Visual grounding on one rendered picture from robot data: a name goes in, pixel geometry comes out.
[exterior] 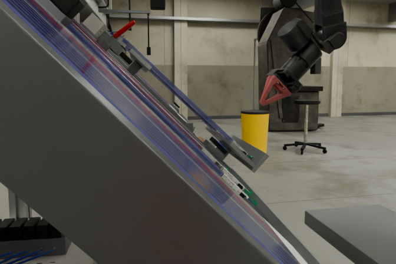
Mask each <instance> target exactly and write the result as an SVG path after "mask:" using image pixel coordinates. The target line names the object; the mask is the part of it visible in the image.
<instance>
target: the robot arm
mask: <svg viewBox="0 0 396 264"><path fill-rule="evenodd" d="M314 1H315V9H314V12H313V15H314V23H313V30H312V29H311V28H310V27H309V26H308V25H307V23H306V22H305V21H304V20H302V19H299V18H294V19H293V20H291V21H290V22H288V23H287V24H285V25H284V26H283V27H282V28H281V29H280V30H279V31H278V37H279V38H280V39H281V40H282V41H283V43H284V44H285V45H286V46H287V48H288V49H289V51H290V52H295V51H296V52H295V53H294V54H293V56H291V57H290V59H289V60H288V61H287V62H286V63H285V64H284V65H283V66H282V67H281V68H279V69H272V70H271V71H270V72H269V73H268V74H267V75H266V76H267V80H266V84H265V87H264V90H263V93H262V96H261V98H260V101H259V103H260V104H261V105H262V106H265V105H268V104H270V103H272V102H274V101H277V100H280V99H281V98H284V97H287V96H289V95H291V94H292V93H294V94H296V93H297V92H298V91H299V90H300V89H301V87H302V86H303V85H302V84H301V83H300V82H299V80H300V79H301V78H302V77H303V76H304V74H305V73H306V72H307V71H308V70H309V69H310V68H311V67H312V66H313V65H314V63H316V62H317V60H319V59H320V57H321V56H322V52H321V51H323V52H325V53H327V54H330V53H331V52H332V51H334V50H337V49H339V48H341V47H342V46H343V45H344V44H345V42H346V40H347V22H345V21H344V9H343V6H342V1H341V0H314ZM272 86H273V87H274V88H275V89H276V90H277V91H278V93H277V94H276V95H274V96H273V97H271V98H269V99H267V100H266V97H267V96H268V94H269V92H270V90H271V88H272Z"/></svg>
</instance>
